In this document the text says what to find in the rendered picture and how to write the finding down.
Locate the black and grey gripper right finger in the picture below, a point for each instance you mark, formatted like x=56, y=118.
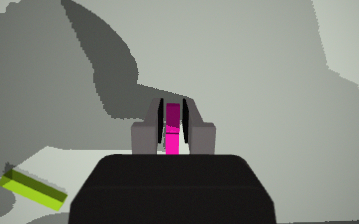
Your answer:
x=199, y=135

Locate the magenta rod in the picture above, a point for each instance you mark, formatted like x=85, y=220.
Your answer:
x=173, y=117
x=172, y=142

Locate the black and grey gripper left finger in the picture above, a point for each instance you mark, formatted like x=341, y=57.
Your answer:
x=146, y=135

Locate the lime green rectangular bar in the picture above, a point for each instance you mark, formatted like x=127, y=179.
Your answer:
x=33, y=189

